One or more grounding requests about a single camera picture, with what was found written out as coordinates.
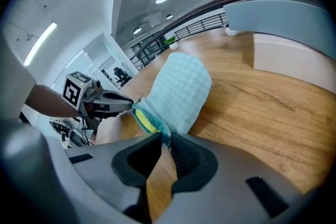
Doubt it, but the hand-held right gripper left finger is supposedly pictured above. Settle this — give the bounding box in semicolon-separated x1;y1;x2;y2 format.
46;132;162;224

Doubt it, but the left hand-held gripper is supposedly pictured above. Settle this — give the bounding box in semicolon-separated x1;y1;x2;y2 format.
62;70;135;128

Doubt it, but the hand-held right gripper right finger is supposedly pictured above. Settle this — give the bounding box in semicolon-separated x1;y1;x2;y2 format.
153;132;302;224

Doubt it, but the light blue checked cloth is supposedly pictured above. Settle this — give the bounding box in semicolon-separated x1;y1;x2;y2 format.
131;51;213;150

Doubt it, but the person's left forearm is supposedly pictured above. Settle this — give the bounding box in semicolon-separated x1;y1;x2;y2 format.
25;83;80;118

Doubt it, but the yellow-green serrated plastic clip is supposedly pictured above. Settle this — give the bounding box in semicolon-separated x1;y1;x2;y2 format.
134;109;160;134

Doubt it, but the black office chair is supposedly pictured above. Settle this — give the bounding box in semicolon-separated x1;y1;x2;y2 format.
113;67;132;85

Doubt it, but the small green potted plant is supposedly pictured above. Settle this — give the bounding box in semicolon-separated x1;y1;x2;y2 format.
163;36;180;50

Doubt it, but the long ceiling strip light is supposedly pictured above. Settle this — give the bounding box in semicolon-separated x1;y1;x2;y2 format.
23;22;58;67

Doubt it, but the black railing with wooden handrail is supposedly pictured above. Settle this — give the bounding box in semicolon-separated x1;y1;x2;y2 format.
129;0;325;71

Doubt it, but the small pink flower pot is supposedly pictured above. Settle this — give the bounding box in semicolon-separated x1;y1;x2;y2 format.
224;22;240;37

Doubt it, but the light blue storage box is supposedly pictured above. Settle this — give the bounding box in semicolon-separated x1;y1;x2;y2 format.
223;0;336;79

